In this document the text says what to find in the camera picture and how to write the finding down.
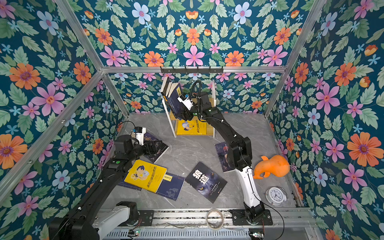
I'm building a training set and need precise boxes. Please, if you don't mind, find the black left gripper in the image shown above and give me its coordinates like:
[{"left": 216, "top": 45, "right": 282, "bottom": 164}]
[{"left": 125, "top": 138, "right": 162, "bottom": 162}]

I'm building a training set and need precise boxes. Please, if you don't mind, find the blue book yellow label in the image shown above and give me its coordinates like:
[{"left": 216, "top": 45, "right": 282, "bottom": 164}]
[
  {"left": 168, "top": 83, "right": 182, "bottom": 119},
  {"left": 164, "top": 80, "right": 182, "bottom": 119}
]

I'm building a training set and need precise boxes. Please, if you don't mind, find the yellow cartoon cover book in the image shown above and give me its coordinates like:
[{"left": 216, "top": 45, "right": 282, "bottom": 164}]
[{"left": 124, "top": 160, "right": 168, "bottom": 193}]

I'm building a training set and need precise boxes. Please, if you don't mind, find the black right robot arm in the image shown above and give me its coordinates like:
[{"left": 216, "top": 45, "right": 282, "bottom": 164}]
[{"left": 176, "top": 93, "right": 265, "bottom": 225}]

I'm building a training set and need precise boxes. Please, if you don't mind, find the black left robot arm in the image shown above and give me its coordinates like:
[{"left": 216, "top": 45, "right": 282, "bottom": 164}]
[{"left": 49, "top": 135, "right": 162, "bottom": 240}]

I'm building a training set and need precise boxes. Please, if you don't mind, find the dark portrait book left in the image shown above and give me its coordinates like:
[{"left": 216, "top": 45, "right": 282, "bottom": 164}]
[{"left": 144, "top": 133, "right": 169, "bottom": 164}]

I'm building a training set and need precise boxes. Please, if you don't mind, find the dark portrait book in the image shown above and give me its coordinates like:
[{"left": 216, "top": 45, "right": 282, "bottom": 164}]
[
  {"left": 215, "top": 143, "right": 235, "bottom": 173},
  {"left": 144, "top": 133, "right": 169, "bottom": 164}
]

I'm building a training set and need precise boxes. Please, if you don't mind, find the yellow book under shelf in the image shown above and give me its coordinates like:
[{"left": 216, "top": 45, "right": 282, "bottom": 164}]
[{"left": 176, "top": 120, "right": 207, "bottom": 136}]

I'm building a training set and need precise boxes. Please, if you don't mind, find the wooden white bookshelf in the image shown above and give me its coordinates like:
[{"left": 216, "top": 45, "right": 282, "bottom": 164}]
[{"left": 160, "top": 79, "right": 216, "bottom": 137}]

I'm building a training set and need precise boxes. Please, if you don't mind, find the black book on shelf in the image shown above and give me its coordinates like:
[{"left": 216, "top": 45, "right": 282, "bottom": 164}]
[{"left": 160, "top": 78, "right": 174, "bottom": 113}]

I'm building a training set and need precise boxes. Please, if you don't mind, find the blue book front centre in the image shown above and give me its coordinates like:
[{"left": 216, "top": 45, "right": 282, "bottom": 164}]
[{"left": 156, "top": 173, "right": 185, "bottom": 201}]

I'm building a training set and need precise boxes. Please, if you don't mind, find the blue book under yellow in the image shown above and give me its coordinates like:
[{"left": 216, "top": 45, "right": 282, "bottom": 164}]
[{"left": 118, "top": 181, "right": 142, "bottom": 191}]

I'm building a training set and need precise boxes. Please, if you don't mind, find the dark portrait book right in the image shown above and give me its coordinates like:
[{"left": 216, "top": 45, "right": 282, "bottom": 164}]
[{"left": 215, "top": 143, "right": 235, "bottom": 173}]

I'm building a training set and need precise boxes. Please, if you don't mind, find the black wolf cover book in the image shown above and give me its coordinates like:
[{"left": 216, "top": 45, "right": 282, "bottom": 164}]
[{"left": 185, "top": 162, "right": 227, "bottom": 203}]

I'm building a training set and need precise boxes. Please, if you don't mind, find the orange gourd toy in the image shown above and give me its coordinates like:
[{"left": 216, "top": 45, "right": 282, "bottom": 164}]
[{"left": 253, "top": 155, "right": 290, "bottom": 180}]

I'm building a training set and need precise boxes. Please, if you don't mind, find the white alarm clock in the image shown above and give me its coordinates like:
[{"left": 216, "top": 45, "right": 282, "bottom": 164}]
[{"left": 265, "top": 187, "right": 287, "bottom": 206}]

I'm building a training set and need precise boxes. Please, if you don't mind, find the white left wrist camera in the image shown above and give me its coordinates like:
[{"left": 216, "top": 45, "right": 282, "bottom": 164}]
[{"left": 133, "top": 127, "right": 147, "bottom": 145}]

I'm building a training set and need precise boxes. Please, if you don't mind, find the black hook rail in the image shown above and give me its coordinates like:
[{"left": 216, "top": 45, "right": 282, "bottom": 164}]
[{"left": 160, "top": 67, "right": 224, "bottom": 74}]

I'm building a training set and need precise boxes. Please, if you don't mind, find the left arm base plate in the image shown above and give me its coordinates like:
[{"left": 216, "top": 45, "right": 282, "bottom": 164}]
[{"left": 119, "top": 210, "right": 155, "bottom": 227}]

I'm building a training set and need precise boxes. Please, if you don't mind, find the tape roll ring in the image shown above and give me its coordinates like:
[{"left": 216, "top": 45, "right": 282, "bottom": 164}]
[{"left": 205, "top": 209, "right": 225, "bottom": 231}]

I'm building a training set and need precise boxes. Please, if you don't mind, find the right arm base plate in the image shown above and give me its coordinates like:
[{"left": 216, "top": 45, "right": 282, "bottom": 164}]
[{"left": 229, "top": 209, "right": 273, "bottom": 226}]

